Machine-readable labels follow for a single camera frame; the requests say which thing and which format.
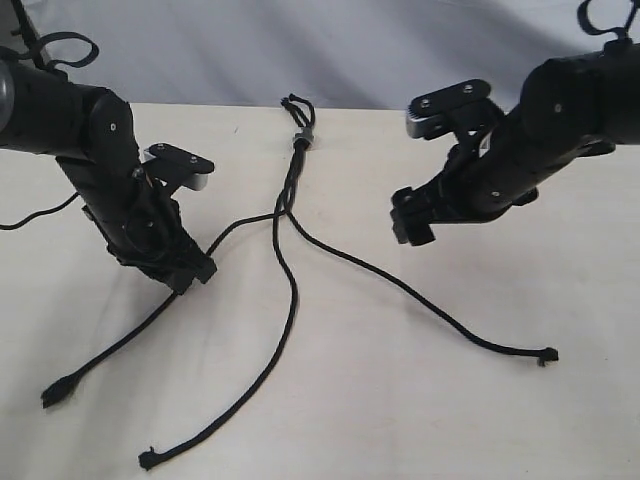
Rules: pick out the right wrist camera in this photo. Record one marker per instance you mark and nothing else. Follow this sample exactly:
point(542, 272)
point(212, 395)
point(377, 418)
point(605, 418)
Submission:
point(431, 115)

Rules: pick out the black metal stand pole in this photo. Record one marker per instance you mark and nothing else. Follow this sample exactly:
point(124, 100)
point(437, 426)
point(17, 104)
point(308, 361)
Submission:
point(31, 39)

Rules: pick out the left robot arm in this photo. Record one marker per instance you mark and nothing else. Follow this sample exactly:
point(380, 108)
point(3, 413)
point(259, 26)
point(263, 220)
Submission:
point(87, 129)

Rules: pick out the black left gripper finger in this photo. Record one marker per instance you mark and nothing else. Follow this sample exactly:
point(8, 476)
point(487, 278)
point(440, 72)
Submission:
point(201, 265)
point(177, 278)

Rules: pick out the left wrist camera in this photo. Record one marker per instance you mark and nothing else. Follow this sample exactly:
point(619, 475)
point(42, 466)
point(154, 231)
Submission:
point(176, 168)

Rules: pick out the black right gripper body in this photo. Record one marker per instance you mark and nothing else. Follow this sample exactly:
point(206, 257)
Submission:
point(493, 167)

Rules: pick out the black plastic cable clamp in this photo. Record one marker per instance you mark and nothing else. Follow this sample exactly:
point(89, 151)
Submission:
point(303, 139)

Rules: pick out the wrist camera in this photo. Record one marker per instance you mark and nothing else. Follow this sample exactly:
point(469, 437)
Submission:
point(176, 168)
point(431, 115)

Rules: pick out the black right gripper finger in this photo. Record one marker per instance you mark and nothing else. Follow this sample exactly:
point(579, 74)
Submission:
point(414, 232)
point(408, 202)

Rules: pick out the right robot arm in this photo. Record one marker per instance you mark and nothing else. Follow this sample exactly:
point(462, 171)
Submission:
point(569, 108)

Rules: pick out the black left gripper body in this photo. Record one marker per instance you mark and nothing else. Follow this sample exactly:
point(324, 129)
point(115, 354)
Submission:
point(139, 222)

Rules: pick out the grey backdrop cloth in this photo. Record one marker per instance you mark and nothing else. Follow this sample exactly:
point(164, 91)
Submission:
point(343, 54)

